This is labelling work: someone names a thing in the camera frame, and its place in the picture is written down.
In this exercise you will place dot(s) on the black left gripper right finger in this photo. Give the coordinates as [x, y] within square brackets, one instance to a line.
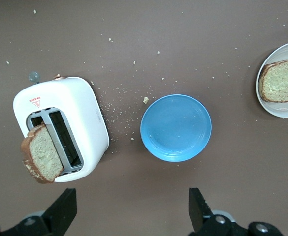
[199, 211]

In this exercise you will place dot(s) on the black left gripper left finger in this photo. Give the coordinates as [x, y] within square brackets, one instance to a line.
[60, 209]

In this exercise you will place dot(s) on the large bread crumb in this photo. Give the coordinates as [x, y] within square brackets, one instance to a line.
[146, 100]

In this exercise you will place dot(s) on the white toaster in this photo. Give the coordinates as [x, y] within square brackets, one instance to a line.
[84, 118]

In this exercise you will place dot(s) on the beige plate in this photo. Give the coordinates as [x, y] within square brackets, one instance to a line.
[284, 109]

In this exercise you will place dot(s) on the blue plate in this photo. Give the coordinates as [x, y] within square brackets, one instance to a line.
[175, 127]

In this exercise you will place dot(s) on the brown bread slice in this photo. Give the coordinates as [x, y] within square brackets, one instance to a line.
[281, 82]
[44, 155]

